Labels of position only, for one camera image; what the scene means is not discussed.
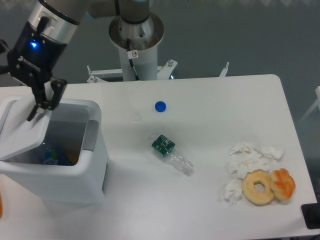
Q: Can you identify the small crumpled white tissue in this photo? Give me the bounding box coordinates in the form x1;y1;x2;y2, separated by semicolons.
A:
222;179;243;207

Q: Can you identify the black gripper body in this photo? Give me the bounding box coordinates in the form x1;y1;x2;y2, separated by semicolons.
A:
7;21;67;87

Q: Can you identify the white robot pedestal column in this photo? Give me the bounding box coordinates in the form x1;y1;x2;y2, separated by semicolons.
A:
109;13;164;82

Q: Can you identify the white metal base frame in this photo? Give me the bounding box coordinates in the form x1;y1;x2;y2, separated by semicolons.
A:
86;59;231;84

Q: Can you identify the white frame at right edge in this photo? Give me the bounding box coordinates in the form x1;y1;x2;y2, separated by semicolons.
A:
298;86;320;124

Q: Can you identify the clear crushed plastic bottle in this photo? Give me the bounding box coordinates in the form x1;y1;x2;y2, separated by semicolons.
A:
148;131;194;176

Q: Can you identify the blue labelled bottle in bin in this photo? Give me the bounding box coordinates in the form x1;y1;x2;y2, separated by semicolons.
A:
40;146;74;166

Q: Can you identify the white trash can lid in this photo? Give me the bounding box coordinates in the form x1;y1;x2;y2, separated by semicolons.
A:
0;94;52;161

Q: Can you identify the large crumpled white tissue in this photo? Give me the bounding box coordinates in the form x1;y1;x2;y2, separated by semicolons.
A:
226;141;285;180

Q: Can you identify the plain ring doughnut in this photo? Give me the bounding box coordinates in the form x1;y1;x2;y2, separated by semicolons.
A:
241;170;275;206

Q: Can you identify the white bottle cap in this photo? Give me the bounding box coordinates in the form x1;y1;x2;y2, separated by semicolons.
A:
130;111;142;122

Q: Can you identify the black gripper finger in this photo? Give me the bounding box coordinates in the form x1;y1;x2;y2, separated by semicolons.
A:
0;39;11;75
26;77;68;122

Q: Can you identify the orange twisted bread roll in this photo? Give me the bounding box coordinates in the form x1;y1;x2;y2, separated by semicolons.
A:
270;168;296;201

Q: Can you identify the orange item inside bin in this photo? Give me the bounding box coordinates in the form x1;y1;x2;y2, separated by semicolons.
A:
65;151;80;165

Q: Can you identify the blue bottle cap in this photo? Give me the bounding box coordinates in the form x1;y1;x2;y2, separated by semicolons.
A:
154;101;167;113

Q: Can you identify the white trash can body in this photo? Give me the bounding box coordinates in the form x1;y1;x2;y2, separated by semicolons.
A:
0;98;110;204

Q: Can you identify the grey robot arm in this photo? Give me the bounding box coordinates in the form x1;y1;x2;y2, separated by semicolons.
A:
0;0;156;121

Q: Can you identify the black device at table corner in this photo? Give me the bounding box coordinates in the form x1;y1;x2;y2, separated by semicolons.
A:
301;203;320;230

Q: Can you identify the orange object at left edge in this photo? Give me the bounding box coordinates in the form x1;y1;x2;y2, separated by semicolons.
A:
0;194;3;219

